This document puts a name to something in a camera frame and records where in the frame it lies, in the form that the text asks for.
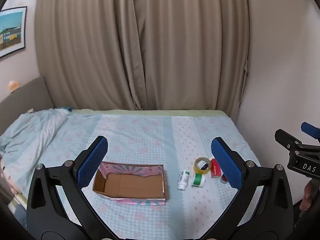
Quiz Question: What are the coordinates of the yellow tape roll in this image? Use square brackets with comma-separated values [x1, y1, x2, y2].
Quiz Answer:
[194, 157, 212, 174]

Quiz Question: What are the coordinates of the person's right hand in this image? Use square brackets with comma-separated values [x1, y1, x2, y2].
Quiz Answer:
[299, 180, 313, 212]

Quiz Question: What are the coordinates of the blue checked bedsheet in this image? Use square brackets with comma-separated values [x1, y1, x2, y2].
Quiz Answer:
[5, 110, 262, 240]

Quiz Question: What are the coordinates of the red carton box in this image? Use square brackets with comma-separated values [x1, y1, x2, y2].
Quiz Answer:
[210, 158, 222, 178]

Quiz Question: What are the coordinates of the pink patterned cardboard box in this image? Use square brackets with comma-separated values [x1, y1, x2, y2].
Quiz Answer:
[92, 162, 168, 205]

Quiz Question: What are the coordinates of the green jar with white lid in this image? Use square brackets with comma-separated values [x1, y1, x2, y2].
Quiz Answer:
[191, 172, 207, 187]

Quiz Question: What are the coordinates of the white bottle with printed label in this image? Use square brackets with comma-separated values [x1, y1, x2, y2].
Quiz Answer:
[177, 170, 190, 191]

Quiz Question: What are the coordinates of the light blue duvet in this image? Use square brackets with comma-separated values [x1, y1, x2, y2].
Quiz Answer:
[0, 108, 73, 197]

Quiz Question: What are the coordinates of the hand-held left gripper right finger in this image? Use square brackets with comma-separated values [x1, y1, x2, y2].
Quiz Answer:
[211, 137, 294, 240]

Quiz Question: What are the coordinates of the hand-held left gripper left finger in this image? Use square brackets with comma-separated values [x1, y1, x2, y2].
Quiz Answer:
[26, 135, 108, 240]

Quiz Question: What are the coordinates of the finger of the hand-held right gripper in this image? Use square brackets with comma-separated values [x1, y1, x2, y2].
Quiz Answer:
[301, 122, 320, 140]
[274, 129, 303, 151]

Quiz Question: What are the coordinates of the beige curtain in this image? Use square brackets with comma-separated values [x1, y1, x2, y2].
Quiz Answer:
[34, 0, 250, 112]

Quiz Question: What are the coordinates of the framed wall picture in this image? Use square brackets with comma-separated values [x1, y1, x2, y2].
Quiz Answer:
[0, 6, 27, 58]

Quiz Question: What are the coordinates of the grey bed headboard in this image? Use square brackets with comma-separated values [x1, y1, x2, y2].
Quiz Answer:
[0, 76, 55, 137]

